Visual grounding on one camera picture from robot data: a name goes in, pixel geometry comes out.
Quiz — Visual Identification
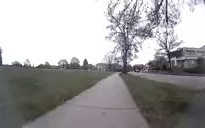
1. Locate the grass strip beside sidewalk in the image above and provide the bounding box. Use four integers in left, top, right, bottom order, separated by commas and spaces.
118, 72, 205, 128

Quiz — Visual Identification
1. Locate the pale building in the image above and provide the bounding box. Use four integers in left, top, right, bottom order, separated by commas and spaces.
170, 45, 205, 70

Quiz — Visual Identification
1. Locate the thin bare tree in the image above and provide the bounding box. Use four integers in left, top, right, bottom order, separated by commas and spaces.
149, 0, 186, 70

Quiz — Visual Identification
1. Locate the wide grass field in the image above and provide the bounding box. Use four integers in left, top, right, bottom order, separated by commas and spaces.
0, 65, 115, 128

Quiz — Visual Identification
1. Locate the grey concrete sidewalk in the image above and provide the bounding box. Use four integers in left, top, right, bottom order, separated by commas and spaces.
22, 72, 151, 128

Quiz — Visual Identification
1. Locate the row of distant trees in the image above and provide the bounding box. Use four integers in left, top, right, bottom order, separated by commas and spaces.
10, 56, 91, 70

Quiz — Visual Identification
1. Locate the tall bare tree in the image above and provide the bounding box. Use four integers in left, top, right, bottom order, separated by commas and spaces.
103, 0, 151, 74

